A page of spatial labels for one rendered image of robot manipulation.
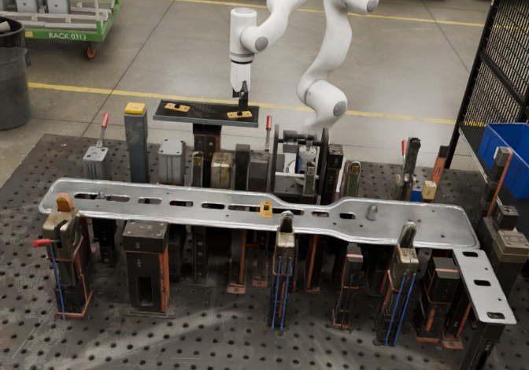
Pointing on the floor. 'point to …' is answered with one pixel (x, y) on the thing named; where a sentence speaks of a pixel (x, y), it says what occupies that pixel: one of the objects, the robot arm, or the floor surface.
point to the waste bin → (13, 75)
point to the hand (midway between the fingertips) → (239, 100)
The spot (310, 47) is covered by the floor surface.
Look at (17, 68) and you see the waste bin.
